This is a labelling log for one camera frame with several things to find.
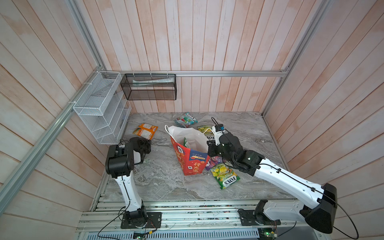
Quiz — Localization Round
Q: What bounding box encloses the green lemon candy bag front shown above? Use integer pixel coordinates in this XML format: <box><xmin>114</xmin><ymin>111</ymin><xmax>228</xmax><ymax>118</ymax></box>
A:
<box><xmin>211</xmin><ymin>163</ymin><xmax>241</xmax><ymax>190</ymax></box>

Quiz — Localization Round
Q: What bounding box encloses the black mesh wall basket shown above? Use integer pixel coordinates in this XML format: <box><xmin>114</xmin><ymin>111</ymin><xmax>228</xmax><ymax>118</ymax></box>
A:
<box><xmin>121</xmin><ymin>73</ymin><xmax>177</xmax><ymax>101</ymax></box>

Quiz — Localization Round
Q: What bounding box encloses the orange candy bag back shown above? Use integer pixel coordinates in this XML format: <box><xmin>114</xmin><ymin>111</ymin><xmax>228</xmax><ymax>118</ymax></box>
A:
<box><xmin>133</xmin><ymin>123</ymin><xmax>158</xmax><ymax>140</ymax></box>

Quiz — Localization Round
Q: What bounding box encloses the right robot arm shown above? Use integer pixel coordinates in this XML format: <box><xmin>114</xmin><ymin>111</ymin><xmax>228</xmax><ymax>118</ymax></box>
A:
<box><xmin>207</xmin><ymin>127</ymin><xmax>338</xmax><ymax>234</ymax></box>

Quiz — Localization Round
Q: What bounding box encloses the red paper bag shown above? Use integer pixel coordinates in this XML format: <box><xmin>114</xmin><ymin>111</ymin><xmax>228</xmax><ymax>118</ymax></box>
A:
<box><xmin>165</xmin><ymin>125</ymin><xmax>210</xmax><ymax>176</ymax></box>

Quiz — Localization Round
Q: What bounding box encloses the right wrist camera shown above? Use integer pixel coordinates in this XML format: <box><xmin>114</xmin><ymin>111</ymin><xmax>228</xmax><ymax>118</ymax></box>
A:
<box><xmin>212</xmin><ymin>124</ymin><xmax>225</xmax><ymax>145</ymax></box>

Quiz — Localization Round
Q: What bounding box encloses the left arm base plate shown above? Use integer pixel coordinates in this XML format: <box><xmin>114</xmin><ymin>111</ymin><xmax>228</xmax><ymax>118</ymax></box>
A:
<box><xmin>121</xmin><ymin>211</ymin><xmax>162</xmax><ymax>229</ymax></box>

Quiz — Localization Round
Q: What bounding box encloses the purple berry candy bag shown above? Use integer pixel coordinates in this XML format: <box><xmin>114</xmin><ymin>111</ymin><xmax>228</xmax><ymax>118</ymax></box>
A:
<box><xmin>205</xmin><ymin>156</ymin><xmax>223</xmax><ymax>171</ymax></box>

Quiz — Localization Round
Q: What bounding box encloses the white wire mesh shelf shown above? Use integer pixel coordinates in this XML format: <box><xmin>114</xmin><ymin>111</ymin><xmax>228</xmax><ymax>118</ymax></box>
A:
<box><xmin>74</xmin><ymin>71</ymin><xmax>132</xmax><ymax>145</ymax></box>

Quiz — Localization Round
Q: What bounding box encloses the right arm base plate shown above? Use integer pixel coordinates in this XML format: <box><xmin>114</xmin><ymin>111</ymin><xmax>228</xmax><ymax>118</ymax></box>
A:
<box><xmin>238</xmin><ymin>209</ymin><xmax>281</xmax><ymax>226</ymax></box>

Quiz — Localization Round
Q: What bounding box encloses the teal mint candy bag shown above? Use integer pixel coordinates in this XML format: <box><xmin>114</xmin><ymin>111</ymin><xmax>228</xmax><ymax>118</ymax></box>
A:
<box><xmin>175</xmin><ymin>113</ymin><xmax>198</xmax><ymax>128</ymax></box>

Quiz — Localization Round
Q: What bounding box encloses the aluminium frame rail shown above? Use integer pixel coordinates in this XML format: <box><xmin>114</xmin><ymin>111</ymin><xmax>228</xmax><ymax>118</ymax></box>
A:
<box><xmin>108</xmin><ymin>70</ymin><xmax>288</xmax><ymax>77</ymax></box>

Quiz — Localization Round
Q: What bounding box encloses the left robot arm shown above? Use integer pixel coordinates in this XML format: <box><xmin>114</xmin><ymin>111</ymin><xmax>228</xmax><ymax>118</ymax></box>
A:
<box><xmin>105</xmin><ymin>137</ymin><xmax>151</xmax><ymax>224</ymax></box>

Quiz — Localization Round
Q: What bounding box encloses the green spring tea candy bag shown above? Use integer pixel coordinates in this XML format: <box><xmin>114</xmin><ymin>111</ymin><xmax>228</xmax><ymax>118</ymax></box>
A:
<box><xmin>198</xmin><ymin>126</ymin><xmax>215</xmax><ymax>140</ymax></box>

